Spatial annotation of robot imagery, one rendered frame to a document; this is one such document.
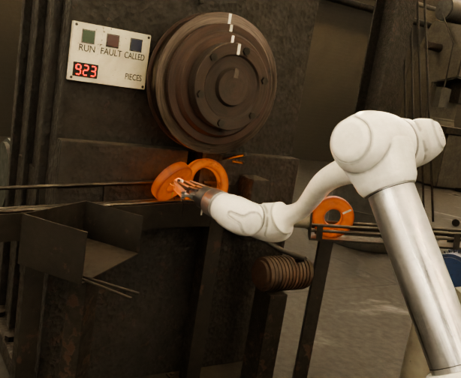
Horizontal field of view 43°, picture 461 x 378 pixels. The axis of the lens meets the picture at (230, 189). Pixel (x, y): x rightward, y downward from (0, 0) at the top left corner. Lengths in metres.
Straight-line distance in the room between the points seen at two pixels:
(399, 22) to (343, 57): 4.38
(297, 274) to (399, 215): 0.98
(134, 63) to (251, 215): 0.67
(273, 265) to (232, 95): 0.62
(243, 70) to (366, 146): 0.83
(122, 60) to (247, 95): 0.43
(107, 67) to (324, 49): 8.42
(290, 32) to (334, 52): 8.05
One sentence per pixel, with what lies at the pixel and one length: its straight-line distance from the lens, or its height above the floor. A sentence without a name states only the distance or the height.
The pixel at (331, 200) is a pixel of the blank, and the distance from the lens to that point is 2.14.
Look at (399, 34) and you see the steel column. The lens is 6.20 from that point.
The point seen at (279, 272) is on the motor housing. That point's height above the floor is 0.50.
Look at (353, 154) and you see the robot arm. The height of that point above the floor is 1.03.
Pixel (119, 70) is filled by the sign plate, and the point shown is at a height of 1.11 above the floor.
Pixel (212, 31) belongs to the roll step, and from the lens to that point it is 1.93.
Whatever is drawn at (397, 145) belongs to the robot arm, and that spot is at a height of 1.06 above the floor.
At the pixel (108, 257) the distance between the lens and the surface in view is 1.66.
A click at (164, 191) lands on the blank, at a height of 0.74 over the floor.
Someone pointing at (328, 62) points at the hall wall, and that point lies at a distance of 10.28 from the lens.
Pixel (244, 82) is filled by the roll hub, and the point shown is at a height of 1.13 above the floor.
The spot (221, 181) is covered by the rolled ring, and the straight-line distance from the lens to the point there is 2.09.
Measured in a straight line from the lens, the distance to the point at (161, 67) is 1.87.
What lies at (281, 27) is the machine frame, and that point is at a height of 1.36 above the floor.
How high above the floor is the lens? 1.13
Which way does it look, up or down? 10 degrees down
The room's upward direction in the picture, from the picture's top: 9 degrees clockwise
